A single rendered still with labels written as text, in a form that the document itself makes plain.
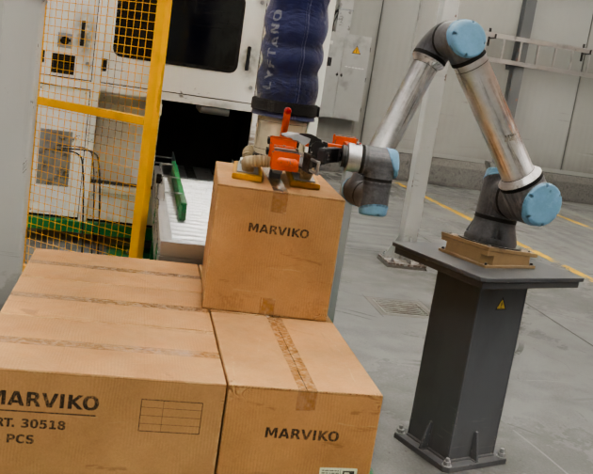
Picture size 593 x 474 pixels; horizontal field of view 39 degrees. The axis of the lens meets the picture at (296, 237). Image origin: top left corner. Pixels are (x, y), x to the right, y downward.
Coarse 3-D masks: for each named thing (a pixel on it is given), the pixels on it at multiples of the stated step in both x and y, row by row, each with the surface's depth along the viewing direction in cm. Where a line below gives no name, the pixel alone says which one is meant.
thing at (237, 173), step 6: (234, 162) 297; (234, 168) 278; (240, 168) 277; (258, 168) 288; (234, 174) 269; (240, 174) 269; (246, 174) 269; (252, 174) 271; (258, 174) 273; (246, 180) 270; (252, 180) 269; (258, 180) 270
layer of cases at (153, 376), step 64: (64, 256) 299; (0, 320) 223; (64, 320) 231; (128, 320) 239; (192, 320) 248; (256, 320) 257; (0, 384) 192; (64, 384) 195; (128, 384) 198; (192, 384) 200; (256, 384) 205; (320, 384) 211; (0, 448) 196; (64, 448) 198; (128, 448) 201; (192, 448) 204; (256, 448) 207; (320, 448) 210
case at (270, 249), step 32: (224, 192) 254; (256, 192) 255; (288, 192) 257; (320, 192) 268; (224, 224) 256; (256, 224) 257; (288, 224) 258; (320, 224) 259; (224, 256) 258; (256, 256) 259; (288, 256) 260; (320, 256) 261; (224, 288) 260; (256, 288) 261; (288, 288) 262; (320, 288) 264; (320, 320) 266
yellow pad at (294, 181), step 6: (288, 174) 286; (294, 174) 283; (288, 180) 279; (294, 180) 273; (300, 180) 273; (306, 180) 273; (312, 180) 275; (294, 186) 271; (300, 186) 271; (306, 186) 271; (312, 186) 271; (318, 186) 271
